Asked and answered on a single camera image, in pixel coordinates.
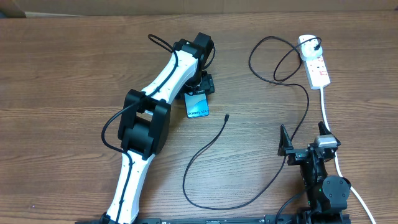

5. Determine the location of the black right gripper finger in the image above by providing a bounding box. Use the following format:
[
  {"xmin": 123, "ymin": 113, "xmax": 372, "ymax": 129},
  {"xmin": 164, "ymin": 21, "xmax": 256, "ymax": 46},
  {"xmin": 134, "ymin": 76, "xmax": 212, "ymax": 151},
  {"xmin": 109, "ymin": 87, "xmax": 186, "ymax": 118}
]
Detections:
[
  {"xmin": 318, "ymin": 121, "xmax": 341, "ymax": 146},
  {"xmin": 277, "ymin": 124, "xmax": 294, "ymax": 156}
]

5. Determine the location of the Samsung Galaxy smartphone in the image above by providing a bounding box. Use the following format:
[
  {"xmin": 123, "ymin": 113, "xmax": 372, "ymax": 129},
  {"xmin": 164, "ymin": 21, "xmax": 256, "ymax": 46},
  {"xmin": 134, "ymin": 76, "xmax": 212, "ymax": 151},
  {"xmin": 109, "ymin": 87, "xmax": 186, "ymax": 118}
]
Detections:
[{"xmin": 184, "ymin": 93, "xmax": 210, "ymax": 118}]

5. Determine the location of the black USB charging cable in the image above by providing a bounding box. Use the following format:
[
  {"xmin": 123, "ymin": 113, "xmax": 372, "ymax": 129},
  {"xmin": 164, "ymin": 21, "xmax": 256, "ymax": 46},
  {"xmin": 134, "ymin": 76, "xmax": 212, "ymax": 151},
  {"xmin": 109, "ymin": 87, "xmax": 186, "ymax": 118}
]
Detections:
[{"xmin": 182, "ymin": 35, "xmax": 323, "ymax": 211}]

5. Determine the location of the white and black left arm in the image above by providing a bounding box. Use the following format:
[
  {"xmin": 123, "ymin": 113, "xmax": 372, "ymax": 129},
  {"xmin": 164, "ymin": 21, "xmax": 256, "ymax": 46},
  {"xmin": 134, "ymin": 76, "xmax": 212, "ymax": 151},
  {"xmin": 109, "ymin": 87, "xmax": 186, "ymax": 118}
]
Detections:
[{"xmin": 99, "ymin": 32, "xmax": 215, "ymax": 223}]

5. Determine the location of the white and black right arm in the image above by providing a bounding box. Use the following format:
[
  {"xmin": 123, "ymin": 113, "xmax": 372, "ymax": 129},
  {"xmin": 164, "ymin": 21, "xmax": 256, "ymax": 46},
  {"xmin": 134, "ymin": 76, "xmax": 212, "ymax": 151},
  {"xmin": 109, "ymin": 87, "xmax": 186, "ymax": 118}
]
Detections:
[{"xmin": 275, "ymin": 122, "xmax": 351, "ymax": 223}]

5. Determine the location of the white power strip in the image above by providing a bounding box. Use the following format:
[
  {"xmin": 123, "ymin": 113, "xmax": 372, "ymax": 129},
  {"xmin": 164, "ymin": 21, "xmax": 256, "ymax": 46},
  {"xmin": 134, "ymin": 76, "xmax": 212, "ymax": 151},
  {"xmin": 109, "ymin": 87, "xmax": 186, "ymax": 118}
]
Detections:
[{"xmin": 304, "ymin": 56, "xmax": 331, "ymax": 90}]

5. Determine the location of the brown cardboard backdrop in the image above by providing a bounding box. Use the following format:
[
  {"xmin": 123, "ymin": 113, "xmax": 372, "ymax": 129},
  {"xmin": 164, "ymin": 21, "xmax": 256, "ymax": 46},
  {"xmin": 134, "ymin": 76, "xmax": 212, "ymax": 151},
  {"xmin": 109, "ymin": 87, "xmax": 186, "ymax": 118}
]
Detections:
[{"xmin": 1, "ymin": 0, "xmax": 397, "ymax": 17}]

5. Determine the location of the white power strip cord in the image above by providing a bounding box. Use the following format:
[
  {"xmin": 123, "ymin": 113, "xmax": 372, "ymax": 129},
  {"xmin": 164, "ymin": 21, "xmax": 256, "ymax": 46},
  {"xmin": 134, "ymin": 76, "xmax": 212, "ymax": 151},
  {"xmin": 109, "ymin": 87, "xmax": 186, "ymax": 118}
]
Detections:
[{"xmin": 319, "ymin": 86, "xmax": 377, "ymax": 224}]

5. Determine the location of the white wall charger plug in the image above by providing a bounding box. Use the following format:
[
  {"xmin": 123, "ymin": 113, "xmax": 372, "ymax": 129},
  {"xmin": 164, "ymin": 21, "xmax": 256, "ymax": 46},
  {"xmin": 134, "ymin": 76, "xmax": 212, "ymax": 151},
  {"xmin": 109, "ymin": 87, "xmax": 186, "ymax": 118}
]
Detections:
[{"xmin": 298, "ymin": 34, "xmax": 323, "ymax": 61}]

